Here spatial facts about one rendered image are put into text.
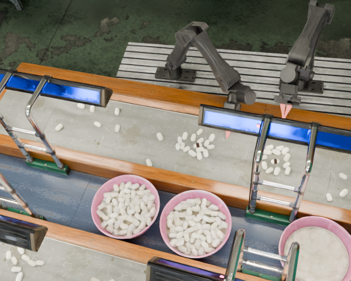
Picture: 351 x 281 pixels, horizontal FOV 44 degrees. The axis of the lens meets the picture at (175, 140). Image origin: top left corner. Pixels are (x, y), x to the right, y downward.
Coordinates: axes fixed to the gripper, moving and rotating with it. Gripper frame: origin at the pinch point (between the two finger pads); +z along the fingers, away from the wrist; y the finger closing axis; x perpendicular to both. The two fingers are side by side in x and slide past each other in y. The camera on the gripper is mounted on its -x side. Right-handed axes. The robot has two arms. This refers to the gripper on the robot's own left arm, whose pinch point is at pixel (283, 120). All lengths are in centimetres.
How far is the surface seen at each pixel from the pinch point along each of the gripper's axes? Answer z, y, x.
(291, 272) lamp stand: 34, 10, -64
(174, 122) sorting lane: 9.9, -45.2, 6.3
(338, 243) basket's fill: 38, 27, -17
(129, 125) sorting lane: 14, -64, 2
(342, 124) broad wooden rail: -1.7, 23.5, 13.3
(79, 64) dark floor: -5, -152, 116
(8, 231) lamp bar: 42, -71, -68
